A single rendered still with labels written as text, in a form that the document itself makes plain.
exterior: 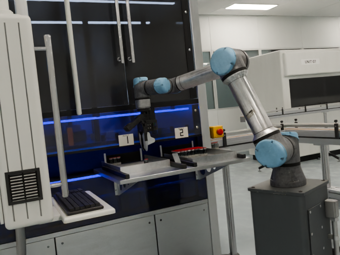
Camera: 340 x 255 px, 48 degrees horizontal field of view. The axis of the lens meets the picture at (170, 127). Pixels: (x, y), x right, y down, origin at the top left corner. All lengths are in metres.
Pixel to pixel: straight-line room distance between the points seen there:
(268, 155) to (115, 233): 1.00
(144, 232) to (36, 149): 0.98
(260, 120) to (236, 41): 6.70
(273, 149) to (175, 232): 0.98
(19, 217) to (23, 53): 0.58
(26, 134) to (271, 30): 7.77
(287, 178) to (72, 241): 1.12
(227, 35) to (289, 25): 1.68
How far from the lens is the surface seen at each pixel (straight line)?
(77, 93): 1.95
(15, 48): 1.45
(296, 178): 1.68
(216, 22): 8.04
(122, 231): 2.16
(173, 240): 2.29
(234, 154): 1.98
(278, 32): 8.96
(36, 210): 1.46
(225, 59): 1.58
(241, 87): 1.58
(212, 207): 2.37
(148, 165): 1.86
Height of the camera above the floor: 1.17
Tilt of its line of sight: 3 degrees down
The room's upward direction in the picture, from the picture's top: 6 degrees counter-clockwise
